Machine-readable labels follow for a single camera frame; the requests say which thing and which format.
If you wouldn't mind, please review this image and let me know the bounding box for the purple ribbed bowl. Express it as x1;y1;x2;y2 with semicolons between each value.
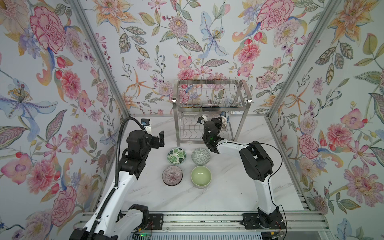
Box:
162;166;183;187

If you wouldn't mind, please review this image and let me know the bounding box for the brown white patterned bowl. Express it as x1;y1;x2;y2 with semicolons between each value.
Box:
221;116;227;132

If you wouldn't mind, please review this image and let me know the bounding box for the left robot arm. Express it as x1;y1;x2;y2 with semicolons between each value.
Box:
70;130;165;240

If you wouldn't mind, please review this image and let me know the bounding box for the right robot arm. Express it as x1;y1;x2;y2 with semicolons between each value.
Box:
198;116;287;230

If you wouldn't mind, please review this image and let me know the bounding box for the steel two-tier dish rack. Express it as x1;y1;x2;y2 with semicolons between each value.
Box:
172;80;252;146

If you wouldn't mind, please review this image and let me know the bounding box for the green leaf pattern bowl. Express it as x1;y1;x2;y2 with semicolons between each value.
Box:
167;148;187;165

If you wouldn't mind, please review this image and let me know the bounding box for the green white patterned bowl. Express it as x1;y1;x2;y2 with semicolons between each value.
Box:
192;148;211;166

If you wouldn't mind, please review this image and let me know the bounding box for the light green bowl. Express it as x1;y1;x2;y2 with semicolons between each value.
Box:
191;166;212;189

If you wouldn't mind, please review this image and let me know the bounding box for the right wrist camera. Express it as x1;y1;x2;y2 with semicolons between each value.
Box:
198;115;207;124

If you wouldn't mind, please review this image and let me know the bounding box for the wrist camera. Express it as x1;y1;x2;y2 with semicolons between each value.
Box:
198;115;207;124
141;119;152;134

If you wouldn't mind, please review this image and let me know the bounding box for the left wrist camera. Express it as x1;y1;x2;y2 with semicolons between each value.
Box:
141;119;152;134

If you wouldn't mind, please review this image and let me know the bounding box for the black corrugated cable conduit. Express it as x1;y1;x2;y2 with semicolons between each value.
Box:
85;116;146;240

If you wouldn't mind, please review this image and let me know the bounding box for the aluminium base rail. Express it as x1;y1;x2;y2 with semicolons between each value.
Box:
150;211;329;233

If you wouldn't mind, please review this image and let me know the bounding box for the right aluminium corner post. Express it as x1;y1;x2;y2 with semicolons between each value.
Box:
266;1;339;120

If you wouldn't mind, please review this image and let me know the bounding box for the aluminium corner post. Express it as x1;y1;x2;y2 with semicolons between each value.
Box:
266;1;339;120
69;0;130;118

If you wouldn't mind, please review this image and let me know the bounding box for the left aluminium corner post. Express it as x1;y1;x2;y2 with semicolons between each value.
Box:
69;0;130;118

